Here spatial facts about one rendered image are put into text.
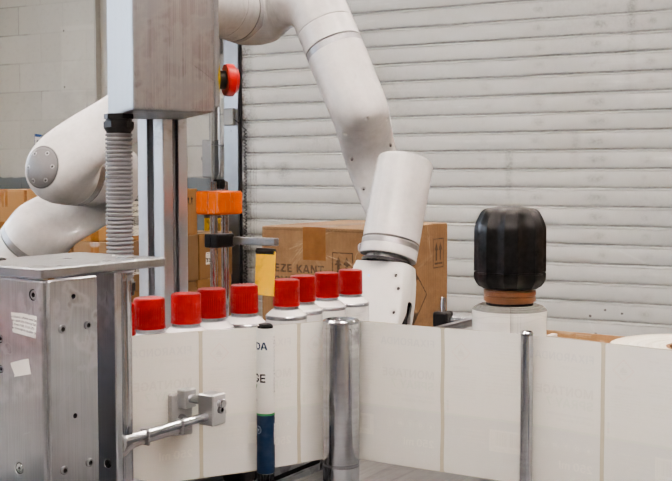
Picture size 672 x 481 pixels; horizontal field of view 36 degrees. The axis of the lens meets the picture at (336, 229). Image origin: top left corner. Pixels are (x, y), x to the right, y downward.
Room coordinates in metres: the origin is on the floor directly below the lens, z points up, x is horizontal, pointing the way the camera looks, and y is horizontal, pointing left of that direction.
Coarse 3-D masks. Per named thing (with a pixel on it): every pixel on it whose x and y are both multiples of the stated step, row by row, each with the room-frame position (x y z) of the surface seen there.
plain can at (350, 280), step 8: (344, 272) 1.39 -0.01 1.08; (352, 272) 1.39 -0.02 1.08; (360, 272) 1.40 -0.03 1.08; (344, 280) 1.39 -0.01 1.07; (352, 280) 1.39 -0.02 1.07; (360, 280) 1.40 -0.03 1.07; (344, 288) 1.39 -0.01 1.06; (352, 288) 1.39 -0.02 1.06; (360, 288) 1.40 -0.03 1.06; (344, 296) 1.39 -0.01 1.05; (352, 296) 1.39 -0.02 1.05; (360, 296) 1.40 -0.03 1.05; (352, 304) 1.38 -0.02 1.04; (360, 304) 1.38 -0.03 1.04; (368, 304) 1.40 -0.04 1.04; (352, 312) 1.38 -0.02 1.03; (360, 312) 1.39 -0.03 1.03; (368, 312) 1.40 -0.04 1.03; (368, 320) 1.40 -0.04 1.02
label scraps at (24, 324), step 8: (16, 320) 0.79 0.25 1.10; (24, 320) 0.78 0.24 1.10; (32, 320) 0.78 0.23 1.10; (16, 328) 0.79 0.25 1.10; (24, 328) 0.78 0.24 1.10; (32, 328) 0.78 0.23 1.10; (32, 336) 0.78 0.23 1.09; (24, 360) 0.78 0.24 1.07; (16, 368) 0.79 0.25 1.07; (24, 368) 0.78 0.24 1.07; (16, 376) 0.79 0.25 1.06
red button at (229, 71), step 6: (228, 66) 1.19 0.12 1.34; (234, 66) 1.19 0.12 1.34; (222, 72) 1.19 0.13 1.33; (228, 72) 1.18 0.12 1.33; (234, 72) 1.19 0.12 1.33; (222, 78) 1.19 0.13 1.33; (228, 78) 1.18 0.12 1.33; (234, 78) 1.18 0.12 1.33; (222, 84) 1.19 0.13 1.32; (228, 84) 1.18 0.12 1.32; (234, 84) 1.18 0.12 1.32; (222, 90) 1.21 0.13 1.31; (228, 90) 1.19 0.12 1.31; (234, 90) 1.19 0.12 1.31; (228, 96) 1.20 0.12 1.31
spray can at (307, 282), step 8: (304, 280) 1.31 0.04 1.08; (312, 280) 1.31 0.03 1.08; (304, 288) 1.31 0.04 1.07; (312, 288) 1.31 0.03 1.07; (304, 296) 1.31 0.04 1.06; (312, 296) 1.31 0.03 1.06; (304, 304) 1.31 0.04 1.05; (312, 304) 1.31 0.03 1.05; (312, 312) 1.30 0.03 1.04; (320, 312) 1.31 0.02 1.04; (312, 320) 1.30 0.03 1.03; (320, 320) 1.31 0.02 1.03
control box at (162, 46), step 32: (128, 0) 1.14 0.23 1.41; (160, 0) 1.14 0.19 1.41; (192, 0) 1.15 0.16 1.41; (128, 32) 1.14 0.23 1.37; (160, 32) 1.14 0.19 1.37; (192, 32) 1.15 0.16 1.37; (128, 64) 1.14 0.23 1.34; (160, 64) 1.14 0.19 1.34; (192, 64) 1.15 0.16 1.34; (128, 96) 1.14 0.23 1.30; (160, 96) 1.14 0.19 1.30; (192, 96) 1.15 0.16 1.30
